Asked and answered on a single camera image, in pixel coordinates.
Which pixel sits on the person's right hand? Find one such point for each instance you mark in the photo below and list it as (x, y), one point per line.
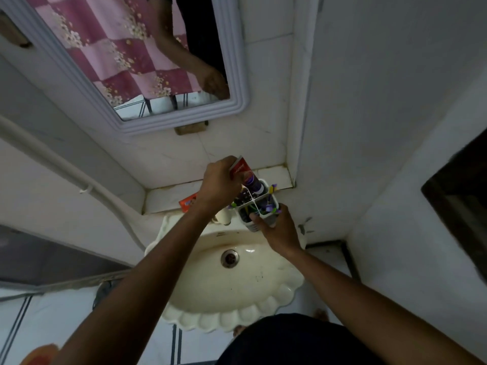
(279, 233)

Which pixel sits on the person's left hand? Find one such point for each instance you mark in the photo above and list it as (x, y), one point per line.
(217, 183)

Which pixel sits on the person's left fingers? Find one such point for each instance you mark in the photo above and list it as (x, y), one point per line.
(226, 165)

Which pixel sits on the person's right thumb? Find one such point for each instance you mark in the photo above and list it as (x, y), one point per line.
(261, 224)

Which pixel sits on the white toothbrush holder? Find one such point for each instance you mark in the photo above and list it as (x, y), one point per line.
(258, 207)

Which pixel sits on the red toothpaste tube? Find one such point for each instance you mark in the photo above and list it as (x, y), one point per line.
(247, 175)

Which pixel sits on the person's left forearm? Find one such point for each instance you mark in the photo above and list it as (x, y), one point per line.
(137, 288)

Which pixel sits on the person's right forearm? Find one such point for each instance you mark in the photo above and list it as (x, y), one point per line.
(373, 307)

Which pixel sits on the purple toothbrush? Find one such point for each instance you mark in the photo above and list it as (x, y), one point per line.
(272, 190)

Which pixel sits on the white basin tap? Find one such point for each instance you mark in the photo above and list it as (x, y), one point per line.
(223, 216)

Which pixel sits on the metal sink drain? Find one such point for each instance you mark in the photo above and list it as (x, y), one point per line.
(229, 258)

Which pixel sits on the orange soap packet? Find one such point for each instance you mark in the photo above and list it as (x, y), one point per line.
(187, 203)

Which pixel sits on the white scalloped wash basin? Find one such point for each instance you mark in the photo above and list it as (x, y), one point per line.
(232, 279)

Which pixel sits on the person's dark shirt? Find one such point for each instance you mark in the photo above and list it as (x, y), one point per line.
(293, 342)

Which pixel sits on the white framed wall mirror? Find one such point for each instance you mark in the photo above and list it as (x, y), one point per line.
(125, 58)

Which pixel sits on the white wall pipe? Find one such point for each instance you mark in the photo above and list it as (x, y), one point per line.
(61, 163)

